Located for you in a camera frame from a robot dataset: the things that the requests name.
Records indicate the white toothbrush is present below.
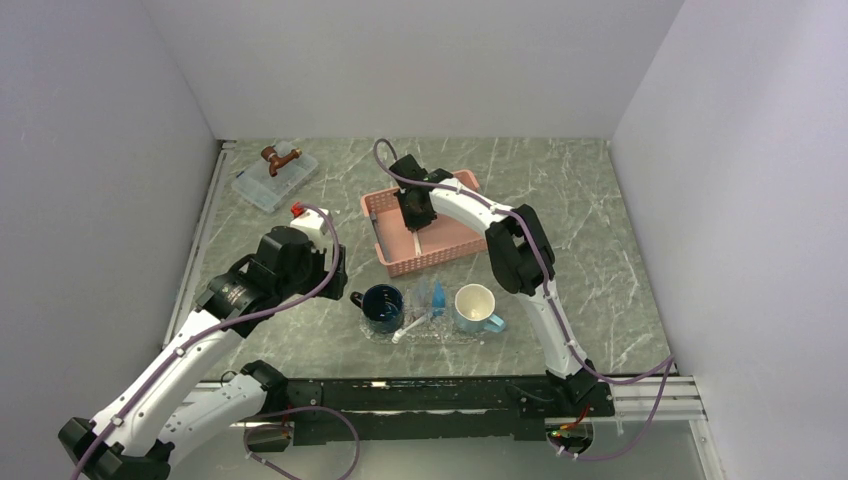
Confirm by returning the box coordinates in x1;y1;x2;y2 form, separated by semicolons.
391;314;432;344
412;231;423;257

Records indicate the pink plastic basket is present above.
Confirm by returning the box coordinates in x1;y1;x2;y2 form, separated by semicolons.
360;187;487;277

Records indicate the dark blue mug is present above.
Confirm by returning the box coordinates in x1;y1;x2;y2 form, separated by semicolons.
349;284;405;334

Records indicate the blue toothpaste tube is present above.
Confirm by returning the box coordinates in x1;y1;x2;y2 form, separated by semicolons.
430;280;447;319

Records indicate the white red toothpaste tube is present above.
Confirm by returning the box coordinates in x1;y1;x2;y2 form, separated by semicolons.
409;276;431;321

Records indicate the white and blue mug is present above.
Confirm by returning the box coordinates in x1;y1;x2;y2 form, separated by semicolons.
453;284;506;334

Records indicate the clear textured oval tray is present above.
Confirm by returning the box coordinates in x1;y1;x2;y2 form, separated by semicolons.
358;303;485;346

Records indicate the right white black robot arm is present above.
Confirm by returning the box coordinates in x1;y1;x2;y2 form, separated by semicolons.
385;155;615;417

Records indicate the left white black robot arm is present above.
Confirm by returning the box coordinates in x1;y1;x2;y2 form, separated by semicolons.
58;214;347;479

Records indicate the grey toothbrush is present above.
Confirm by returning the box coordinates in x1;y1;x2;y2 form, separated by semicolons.
369;210;391;263

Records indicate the clear plastic organizer box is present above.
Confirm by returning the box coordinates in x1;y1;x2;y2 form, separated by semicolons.
231;140;319;213

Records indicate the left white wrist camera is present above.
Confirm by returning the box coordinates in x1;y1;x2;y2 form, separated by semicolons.
289;202;333;251

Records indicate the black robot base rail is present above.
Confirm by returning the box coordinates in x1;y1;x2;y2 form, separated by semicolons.
221;360;657;452

